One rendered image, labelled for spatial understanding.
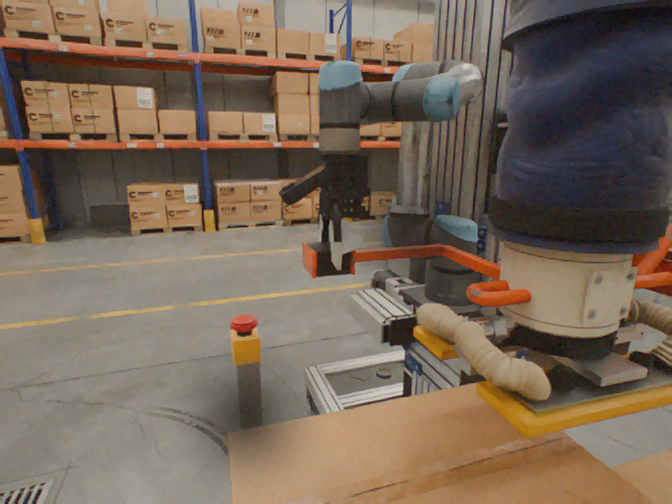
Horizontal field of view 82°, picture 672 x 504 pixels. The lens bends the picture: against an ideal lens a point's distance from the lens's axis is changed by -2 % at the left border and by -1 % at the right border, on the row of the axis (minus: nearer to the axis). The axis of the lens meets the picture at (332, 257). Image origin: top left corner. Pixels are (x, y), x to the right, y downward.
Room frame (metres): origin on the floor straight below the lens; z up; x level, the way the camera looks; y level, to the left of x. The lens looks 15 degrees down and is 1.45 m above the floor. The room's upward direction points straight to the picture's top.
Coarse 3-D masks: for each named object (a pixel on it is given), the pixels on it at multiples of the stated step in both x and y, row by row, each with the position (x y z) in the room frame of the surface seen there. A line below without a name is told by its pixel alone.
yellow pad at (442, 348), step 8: (416, 328) 0.66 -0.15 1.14; (424, 328) 0.66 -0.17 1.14; (416, 336) 0.65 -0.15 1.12; (424, 336) 0.63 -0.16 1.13; (432, 336) 0.62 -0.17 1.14; (440, 336) 0.62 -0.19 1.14; (424, 344) 0.62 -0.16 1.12; (432, 344) 0.60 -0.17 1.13; (440, 344) 0.59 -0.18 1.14; (448, 344) 0.59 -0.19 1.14; (432, 352) 0.60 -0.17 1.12; (440, 352) 0.57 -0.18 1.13; (448, 352) 0.57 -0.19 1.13
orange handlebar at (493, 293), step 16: (368, 256) 0.75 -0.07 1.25; (384, 256) 0.76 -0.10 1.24; (400, 256) 0.77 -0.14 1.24; (416, 256) 0.78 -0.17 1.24; (448, 256) 0.78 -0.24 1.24; (464, 256) 0.73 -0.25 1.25; (480, 272) 0.68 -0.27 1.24; (496, 272) 0.64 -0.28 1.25; (480, 288) 0.54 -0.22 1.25; (496, 288) 0.56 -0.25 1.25; (640, 288) 0.59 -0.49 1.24; (480, 304) 0.52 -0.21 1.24; (496, 304) 0.51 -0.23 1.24
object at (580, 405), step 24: (648, 360) 0.49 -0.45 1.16; (480, 384) 0.48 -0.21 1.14; (552, 384) 0.47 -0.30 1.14; (576, 384) 0.47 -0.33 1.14; (624, 384) 0.47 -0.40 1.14; (648, 384) 0.47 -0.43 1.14; (504, 408) 0.43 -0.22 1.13; (528, 408) 0.42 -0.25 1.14; (552, 408) 0.42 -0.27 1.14; (576, 408) 0.42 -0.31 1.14; (600, 408) 0.42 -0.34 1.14; (624, 408) 0.43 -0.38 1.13; (648, 408) 0.44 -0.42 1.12; (528, 432) 0.39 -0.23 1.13
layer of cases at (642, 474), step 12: (648, 456) 1.00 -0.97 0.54; (660, 456) 1.00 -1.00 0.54; (612, 468) 0.95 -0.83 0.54; (624, 468) 0.95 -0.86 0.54; (636, 468) 0.95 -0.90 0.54; (648, 468) 0.95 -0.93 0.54; (660, 468) 0.95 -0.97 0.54; (636, 480) 0.90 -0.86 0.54; (648, 480) 0.91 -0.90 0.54; (660, 480) 0.91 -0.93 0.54; (648, 492) 0.87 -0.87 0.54; (660, 492) 0.87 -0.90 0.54
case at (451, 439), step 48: (240, 432) 0.61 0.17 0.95; (288, 432) 0.61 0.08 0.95; (336, 432) 0.61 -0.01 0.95; (384, 432) 0.61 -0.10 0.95; (432, 432) 0.61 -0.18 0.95; (480, 432) 0.61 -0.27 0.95; (240, 480) 0.50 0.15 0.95; (288, 480) 0.50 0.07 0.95; (336, 480) 0.50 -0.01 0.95; (384, 480) 0.50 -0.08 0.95; (432, 480) 0.50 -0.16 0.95; (480, 480) 0.50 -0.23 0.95; (528, 480) 0.50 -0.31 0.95; (576, 480) 0.50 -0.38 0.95; (624, 480) 0.50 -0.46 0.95
